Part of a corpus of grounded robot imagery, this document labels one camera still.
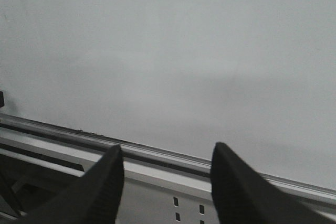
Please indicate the large whiteboard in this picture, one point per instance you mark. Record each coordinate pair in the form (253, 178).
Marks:
(177, 76)

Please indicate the white metal pegboard rack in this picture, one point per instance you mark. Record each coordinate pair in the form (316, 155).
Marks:
(160, 186)

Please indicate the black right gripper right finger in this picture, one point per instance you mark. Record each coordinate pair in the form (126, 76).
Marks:
(241, 195)

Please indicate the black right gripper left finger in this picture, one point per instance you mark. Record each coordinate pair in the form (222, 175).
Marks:
(93, 198)

